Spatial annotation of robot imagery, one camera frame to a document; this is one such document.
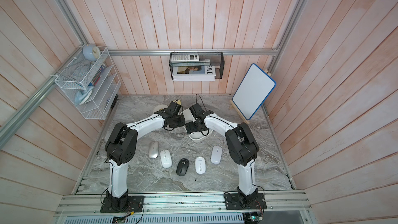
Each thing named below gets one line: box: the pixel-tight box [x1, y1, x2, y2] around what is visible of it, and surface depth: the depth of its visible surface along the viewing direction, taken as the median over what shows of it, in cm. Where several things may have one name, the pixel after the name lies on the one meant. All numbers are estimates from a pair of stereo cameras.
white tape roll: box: [152, 104, 169, 114], surface depth 114 cm
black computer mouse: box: [176, 158, 190, 177], surface depth 85 cm
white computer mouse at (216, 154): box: [210, 145, 223, 165], surface depth 90 cm
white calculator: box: [171, 53, 200, 63], surface depth 92 cm
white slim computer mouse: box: [160, 149, 173, 169], surface depth 88 cm
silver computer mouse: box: [148, 140, 160, 159], surface depth 92 cm
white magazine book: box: [172, 65, 217, 82], surface depth 95 cm
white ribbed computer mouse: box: [194, 156, 207, 175], surface depth 85 cm
